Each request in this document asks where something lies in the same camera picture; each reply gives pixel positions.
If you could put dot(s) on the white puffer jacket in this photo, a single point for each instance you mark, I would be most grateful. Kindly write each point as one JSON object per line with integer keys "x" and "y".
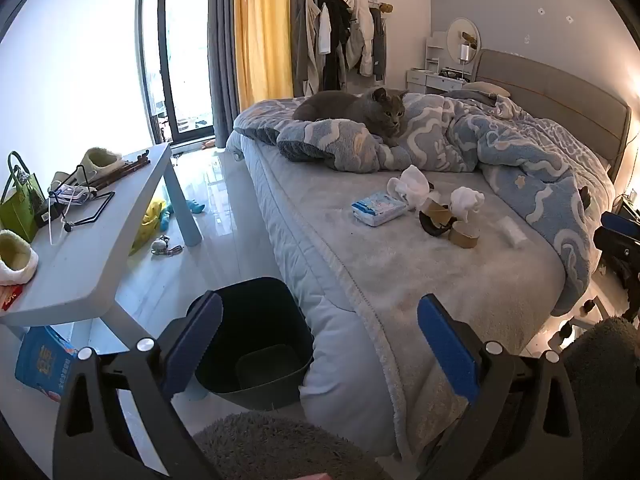
{"x": 365, "y": 40}

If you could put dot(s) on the beige coat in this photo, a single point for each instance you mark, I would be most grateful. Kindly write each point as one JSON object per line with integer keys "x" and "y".
{"x": 305, "y": 45}

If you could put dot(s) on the round mirror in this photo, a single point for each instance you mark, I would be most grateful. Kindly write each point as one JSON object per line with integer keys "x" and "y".
{"x": 457, "y": 35}

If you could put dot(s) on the yellow plastic bag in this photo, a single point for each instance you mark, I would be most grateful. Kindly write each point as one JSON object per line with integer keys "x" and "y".
{"x": 147, "y": 225}

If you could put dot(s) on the green handbag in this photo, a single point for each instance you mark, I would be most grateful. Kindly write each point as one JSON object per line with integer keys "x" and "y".
{"x": 17, "y": 210}

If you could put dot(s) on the dark bamboo flutes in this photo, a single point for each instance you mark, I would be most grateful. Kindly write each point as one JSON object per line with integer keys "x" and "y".
{"x": 125, "y": 167}

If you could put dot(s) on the black trash bin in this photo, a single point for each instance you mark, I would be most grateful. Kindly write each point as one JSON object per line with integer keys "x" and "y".
{"x": 260, "y": 320}

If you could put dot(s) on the grey cat toy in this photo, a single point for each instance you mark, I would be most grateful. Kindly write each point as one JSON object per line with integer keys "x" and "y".
{"x": 160, "y": 245}

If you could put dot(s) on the white slipper far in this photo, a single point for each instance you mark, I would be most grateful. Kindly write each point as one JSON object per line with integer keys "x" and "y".
{"x": 100, "y": 160}

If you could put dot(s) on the red envelope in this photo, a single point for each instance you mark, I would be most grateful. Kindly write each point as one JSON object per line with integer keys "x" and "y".
{"x": 10, "y": 299}

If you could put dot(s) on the white tissue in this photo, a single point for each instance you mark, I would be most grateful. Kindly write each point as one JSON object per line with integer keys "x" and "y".
{"x": 412, "y": 180}
{"x": 465, "y": 200}

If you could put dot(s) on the white slipper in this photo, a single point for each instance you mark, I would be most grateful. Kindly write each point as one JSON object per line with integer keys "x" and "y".
{"x": 15, "y": 260}
{"x": 100, "y": 160}

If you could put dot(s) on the black jacket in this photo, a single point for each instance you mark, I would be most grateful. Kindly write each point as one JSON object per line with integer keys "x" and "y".
{"x": 337, "y": 35}

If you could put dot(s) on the white slipper near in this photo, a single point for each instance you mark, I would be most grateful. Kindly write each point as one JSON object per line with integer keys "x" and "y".
{"x": 15, "y": 260}

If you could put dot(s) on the grey bed headboard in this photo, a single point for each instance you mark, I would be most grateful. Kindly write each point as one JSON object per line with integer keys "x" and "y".
{"x": 550, "y": 90}

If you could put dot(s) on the blue white plastic packet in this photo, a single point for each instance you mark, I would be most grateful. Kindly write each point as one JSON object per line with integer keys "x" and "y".
{"x": 75, "y": 194}

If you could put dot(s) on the yellow curtain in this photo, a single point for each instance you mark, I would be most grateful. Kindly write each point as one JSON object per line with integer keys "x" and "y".
{"x": 262, "y": 35}

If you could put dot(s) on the light blue low table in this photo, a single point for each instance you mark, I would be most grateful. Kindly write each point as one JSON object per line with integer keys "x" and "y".
{"x": 90, "y": 255}

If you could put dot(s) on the small black box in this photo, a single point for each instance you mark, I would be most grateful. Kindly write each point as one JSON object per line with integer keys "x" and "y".
{"x": 47, "y": 214}

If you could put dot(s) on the white shirt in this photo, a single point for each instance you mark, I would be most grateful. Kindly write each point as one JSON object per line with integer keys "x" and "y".
{"x": 324, "y": 30}

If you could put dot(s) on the teal floor toy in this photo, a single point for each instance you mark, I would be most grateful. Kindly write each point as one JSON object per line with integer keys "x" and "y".
{"x": 192, "y": 206}

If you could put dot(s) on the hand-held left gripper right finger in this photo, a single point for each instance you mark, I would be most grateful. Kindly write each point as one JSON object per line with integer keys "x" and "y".
{"x": 445, "y": 345}

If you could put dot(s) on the blue patterned fleece blanket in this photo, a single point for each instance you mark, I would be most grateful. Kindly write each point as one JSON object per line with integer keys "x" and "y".
{"x": 525, "y": 160}

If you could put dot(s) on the grey fleece pants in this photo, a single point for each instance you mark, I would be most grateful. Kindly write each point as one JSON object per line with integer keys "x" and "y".
{"x": 280, "y": 445}

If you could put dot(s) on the grey curtain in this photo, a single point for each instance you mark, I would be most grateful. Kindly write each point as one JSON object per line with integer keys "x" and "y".
{"x": 220, "y": 60}

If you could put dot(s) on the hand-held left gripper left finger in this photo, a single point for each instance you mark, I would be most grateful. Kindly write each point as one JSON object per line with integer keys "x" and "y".
{"x": 200, "y": 345}

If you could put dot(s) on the black glass door frame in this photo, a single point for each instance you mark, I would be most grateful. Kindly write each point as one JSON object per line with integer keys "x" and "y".
{"x": 152, "y": 60}

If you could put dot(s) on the blue white tissue pack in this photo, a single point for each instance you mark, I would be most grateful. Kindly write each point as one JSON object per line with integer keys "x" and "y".
{"x": 377, "y": 208}

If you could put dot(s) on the grey pillow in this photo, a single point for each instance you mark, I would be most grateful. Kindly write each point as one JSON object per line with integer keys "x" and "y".
{"x": 487, "y": 88}

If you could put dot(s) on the grey hanging garment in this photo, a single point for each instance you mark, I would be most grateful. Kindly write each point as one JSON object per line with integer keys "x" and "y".
{"x": 380, "y": 50}

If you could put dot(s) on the white vanity desk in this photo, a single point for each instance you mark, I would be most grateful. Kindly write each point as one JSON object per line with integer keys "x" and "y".
{"x": 422, "y": 79}

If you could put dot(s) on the grey bed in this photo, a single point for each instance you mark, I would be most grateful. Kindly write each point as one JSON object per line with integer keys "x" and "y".
{"x": 400, "y": 285}

